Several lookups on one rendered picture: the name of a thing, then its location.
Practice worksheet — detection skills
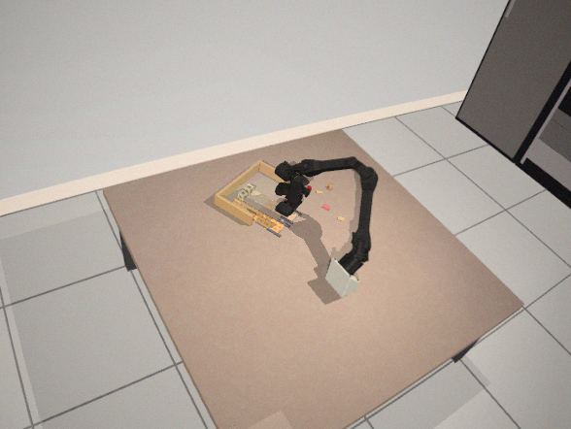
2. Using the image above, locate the tan open-top box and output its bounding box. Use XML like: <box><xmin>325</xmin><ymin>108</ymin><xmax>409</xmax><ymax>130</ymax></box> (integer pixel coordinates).
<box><xmin>214</xmin><ymin>158</ymin><xmax>290</xmax><ymax>226</ymax></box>

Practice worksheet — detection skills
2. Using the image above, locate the tan strip with blue speckles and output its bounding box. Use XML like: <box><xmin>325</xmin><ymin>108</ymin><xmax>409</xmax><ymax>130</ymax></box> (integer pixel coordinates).
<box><xmin>264</xmin><ymin>199</ymin><xmax>298</xmax><ymax>221</ymax></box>

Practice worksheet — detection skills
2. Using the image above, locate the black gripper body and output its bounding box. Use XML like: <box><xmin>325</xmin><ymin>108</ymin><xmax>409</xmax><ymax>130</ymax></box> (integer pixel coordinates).
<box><xmin>275</xmin><ymin>186</ymin><xmax>310</xmax><ymax>216</ymax></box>

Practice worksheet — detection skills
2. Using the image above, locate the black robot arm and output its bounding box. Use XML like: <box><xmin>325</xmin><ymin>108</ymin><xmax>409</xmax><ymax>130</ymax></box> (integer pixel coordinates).
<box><xmin>275</xmin><ymin>156</ymin><xmax>378</xmax><ymax>276</ymax></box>

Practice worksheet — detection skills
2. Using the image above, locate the tan strip with orange dots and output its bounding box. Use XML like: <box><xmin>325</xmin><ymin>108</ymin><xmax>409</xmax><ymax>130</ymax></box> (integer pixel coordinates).
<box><xmin>253</xmin><ymin>211</ymin><xmax>285</xmax><ymax>233</ymax></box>

